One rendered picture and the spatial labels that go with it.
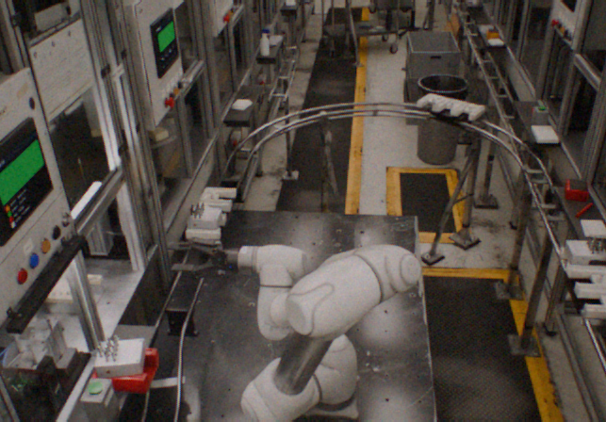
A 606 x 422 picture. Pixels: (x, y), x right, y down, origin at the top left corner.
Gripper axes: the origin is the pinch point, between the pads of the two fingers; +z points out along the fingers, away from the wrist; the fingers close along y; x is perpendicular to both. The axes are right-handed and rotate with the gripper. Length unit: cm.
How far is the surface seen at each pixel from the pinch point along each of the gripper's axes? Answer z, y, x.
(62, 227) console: 20.5, 28.4, 25.7
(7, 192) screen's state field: 18, 51, 46
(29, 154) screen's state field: 18, 54, 34
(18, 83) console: 20, 69, 27
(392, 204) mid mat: -79, -112, -214
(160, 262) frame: 22, -31, -36
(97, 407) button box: 10, -12, 51
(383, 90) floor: -74, -114, -431
